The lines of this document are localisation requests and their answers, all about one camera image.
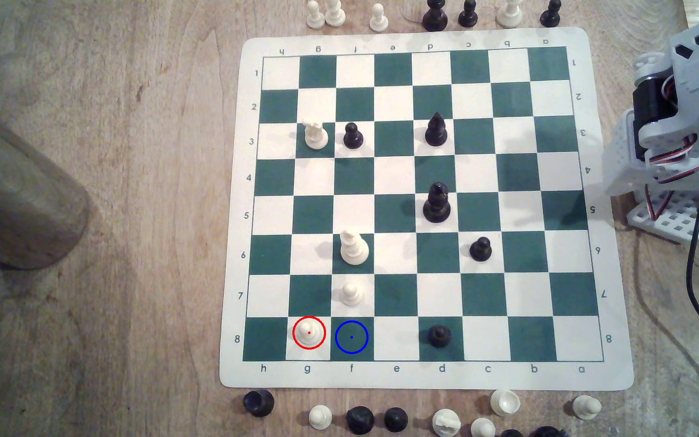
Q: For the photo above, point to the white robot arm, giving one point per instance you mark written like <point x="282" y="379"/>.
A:
<point x="628" y="152"/>

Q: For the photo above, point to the tall black chess piece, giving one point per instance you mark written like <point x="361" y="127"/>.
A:
<point x="434" y="18"/>

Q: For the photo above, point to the black bishop chess piece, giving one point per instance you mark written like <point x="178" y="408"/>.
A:
<point x="436" y="132"/>

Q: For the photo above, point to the black queen chess piece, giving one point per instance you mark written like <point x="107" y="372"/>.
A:
<point x="437" y="206"/>

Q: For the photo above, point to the green white chess mat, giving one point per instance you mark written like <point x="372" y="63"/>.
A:
<point x="398" y="182"/>

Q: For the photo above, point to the white pawn chess piece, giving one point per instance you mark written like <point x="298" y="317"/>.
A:
<point x="483" y="428"/>
<point x="378" y="20"/>
<point x="309" y="337"/>
<point x="352" y="295"/>
<point x="320" y="417"/>
<point x="315" y="18"/>
<point x="586" y="407"/>

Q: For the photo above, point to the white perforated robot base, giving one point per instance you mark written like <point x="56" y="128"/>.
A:
<point x="668" y="218"/>

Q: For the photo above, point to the black pawn chess piece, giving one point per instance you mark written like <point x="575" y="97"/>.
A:
<point x="353" y="138"/>
<point x="550" y="16"/>
<point x="440" y="336"/>
<point x="480" y="249"/>
<point x="395" y="419"/>
<point x="468" y="16"/>

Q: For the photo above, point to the black rook chess piece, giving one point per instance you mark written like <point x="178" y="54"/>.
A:
<point x="258" y="403"/>
<point x="360" y="420"/>

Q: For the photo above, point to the white bishop chess piece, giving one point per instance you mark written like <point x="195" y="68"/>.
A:
<point x="354" y="250"/>

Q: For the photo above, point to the white knight chess piece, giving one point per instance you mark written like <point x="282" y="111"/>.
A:
<point x="446" y="423"/>

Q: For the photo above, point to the white rook chess piece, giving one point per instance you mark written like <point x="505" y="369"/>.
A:
<point x="505" y="402"/>
<point x="316" y="136"/>

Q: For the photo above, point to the wooden cylinder post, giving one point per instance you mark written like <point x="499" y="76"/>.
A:
<point x="16" y="194"/>

